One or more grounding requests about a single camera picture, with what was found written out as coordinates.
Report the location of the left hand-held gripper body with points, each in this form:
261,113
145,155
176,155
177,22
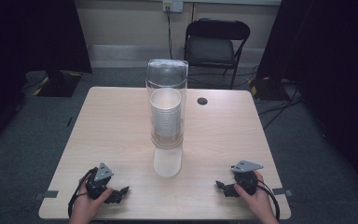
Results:
99,179

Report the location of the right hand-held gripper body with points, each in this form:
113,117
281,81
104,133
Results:
245,179

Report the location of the person's right hand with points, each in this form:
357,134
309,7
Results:
256,205

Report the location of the person's left hand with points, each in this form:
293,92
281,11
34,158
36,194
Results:
85,207

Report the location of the stack of white paper cups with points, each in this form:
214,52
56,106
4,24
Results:
167,161

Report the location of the small dark floor object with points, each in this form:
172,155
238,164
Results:
69,121

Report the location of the round black table grommet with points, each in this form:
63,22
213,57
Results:
202,101

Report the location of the black stand base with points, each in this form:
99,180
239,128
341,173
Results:
59,84
268,88

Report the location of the clear plastic cup dispenser tube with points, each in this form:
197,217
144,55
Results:
167,74

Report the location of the black folding chair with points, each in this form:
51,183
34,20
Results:
210,49

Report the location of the black curtain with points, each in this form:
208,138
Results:
28,34
332,62

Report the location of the grey table edge bracket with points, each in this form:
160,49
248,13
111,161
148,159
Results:
282,191
47,194

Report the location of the white wall outlet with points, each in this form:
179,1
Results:
172,5

